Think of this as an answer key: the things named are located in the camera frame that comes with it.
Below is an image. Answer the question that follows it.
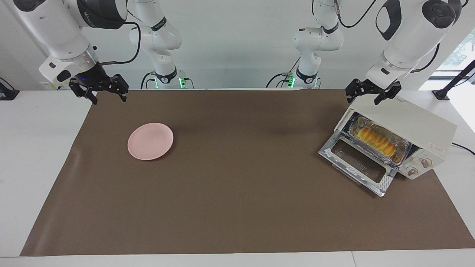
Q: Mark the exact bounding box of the pink round plate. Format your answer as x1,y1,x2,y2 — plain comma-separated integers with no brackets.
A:
127,122,174,161

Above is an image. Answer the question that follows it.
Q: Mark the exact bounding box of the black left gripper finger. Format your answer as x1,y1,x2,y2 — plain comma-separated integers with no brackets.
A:
374,82,402,106
345,79,362,104

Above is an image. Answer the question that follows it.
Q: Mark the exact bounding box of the white wall outlet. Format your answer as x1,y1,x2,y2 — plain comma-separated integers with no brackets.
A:
42,81,72,91

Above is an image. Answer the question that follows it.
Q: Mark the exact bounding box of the black base cable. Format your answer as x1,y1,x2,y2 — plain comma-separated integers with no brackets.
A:
265,57,302,89
140,72,157,90

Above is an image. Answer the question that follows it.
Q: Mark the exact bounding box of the glass oven door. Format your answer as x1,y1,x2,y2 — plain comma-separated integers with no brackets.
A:
318,130,397,197

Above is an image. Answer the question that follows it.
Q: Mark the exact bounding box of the black left base cable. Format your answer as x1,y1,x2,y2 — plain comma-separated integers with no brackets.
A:
265,57,302,89

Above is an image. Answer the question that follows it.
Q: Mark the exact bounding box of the black table clamp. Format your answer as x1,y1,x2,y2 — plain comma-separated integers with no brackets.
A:
0,77,20,100

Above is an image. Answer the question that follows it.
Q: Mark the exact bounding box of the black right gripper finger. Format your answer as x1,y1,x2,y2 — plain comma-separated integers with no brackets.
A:
69,80,98,105
111,74,129,102

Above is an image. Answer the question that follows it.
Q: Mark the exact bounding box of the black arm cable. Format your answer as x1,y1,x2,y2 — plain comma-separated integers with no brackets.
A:
99,21,142,66
334,0,440,73

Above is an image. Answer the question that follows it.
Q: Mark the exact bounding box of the black right base cable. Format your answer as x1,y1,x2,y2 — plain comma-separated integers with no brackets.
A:
140,72,157,90

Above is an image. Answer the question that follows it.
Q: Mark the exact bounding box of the sliced golden bread loaf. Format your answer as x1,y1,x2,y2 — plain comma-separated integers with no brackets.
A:
357,126,397,157

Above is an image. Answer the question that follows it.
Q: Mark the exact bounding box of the aluminium foil tray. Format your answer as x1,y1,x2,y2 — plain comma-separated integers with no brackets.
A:
348,115,412,166

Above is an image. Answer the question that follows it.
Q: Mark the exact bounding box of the black oven power cable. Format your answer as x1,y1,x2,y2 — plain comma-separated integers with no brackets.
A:
451,142,475,155

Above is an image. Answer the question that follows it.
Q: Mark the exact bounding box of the brown table mat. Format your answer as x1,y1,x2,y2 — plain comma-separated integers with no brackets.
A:
20,89,475,257

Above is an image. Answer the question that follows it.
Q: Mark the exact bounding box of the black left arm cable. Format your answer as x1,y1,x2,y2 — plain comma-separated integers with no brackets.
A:
334,0,440,73

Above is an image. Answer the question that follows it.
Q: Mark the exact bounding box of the cream toaster oven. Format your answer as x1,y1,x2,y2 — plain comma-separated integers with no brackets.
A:
318,95,458,197

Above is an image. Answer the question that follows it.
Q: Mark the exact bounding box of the black camera stand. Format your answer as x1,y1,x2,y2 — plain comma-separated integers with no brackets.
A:
432,59,475,100

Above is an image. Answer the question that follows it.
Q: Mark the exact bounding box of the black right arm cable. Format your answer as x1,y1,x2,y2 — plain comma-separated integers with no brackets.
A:
99,21,142,66

